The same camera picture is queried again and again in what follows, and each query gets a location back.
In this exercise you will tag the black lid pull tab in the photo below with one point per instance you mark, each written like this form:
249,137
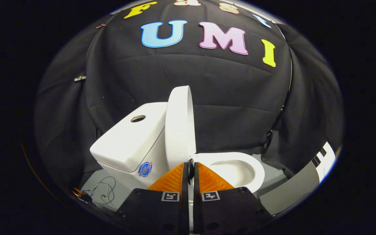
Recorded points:
191,168

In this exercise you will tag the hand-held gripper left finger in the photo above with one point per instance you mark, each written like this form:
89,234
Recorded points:
155,212

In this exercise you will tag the orange and black device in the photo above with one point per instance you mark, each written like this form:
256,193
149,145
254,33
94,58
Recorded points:
80,195

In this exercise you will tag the chrome flush button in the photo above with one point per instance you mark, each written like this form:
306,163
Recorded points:
138,118

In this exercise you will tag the white toilet lid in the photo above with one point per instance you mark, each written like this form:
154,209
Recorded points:
178,130

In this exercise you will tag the silver cloth clip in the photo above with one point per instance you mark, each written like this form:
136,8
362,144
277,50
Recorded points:
79,78

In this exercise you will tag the grey and white striped board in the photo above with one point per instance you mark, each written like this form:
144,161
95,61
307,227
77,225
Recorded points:
292,189

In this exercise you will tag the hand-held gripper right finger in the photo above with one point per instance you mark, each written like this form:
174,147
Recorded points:
230,212

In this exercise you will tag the white ceramic toilet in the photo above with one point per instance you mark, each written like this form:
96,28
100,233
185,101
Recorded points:
129,147

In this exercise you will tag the copper cloth clip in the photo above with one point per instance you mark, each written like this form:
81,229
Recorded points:
100,25

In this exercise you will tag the black backdrop cloth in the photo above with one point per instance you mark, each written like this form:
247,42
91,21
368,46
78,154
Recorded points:
227,91

